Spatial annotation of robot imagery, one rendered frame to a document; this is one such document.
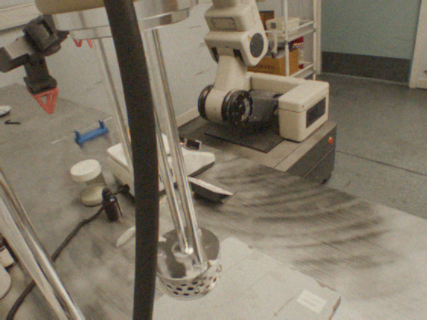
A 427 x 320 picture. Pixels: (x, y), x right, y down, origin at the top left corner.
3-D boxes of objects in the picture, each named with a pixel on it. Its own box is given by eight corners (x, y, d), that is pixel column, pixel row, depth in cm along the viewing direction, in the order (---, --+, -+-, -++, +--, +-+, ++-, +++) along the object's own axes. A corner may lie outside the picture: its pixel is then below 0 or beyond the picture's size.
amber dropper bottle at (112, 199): (118, 222, 63) (107, 193, 59) (104, 221, 63) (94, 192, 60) (125, 212, 65) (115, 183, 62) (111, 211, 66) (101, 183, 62)
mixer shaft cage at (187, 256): (191, 239, 37) (137, -6, 24) (238, 267, 32) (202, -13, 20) (143, 278, 33) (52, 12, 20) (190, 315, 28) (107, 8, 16)
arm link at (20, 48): (64, 45, 80) (43, 14, 77) (29, 59, 71) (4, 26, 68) (42, 67, 86) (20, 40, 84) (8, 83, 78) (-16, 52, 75)
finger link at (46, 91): (41, 120, 88) (31, 88, 83) (33, 111, 92) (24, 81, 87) (65, 112, 92) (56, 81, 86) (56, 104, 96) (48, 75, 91)
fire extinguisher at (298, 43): (294, 72, 364) (293, 22, 337) (306, 72, 356) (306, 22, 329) (287, 75, 355) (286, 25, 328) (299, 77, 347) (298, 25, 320)
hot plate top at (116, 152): (153, 132, 77) (152, 128, 76) (182, 147, 68) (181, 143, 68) (106, 152, 71) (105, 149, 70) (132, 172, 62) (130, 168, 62)
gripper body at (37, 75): (34, 94, 83) (26, 66, 79) (24, 83, 89) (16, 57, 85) (59, 87, 86) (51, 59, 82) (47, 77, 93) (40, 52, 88)
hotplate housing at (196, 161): (184, 147, 85) (178, 119, 81) (217, 164, 76) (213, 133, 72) (105, 187, 74) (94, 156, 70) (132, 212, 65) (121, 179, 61)
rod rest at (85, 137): (104, 128, 103) (101, 117, 101) (109, 130, 101) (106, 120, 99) (75, 141, 98) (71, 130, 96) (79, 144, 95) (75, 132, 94)
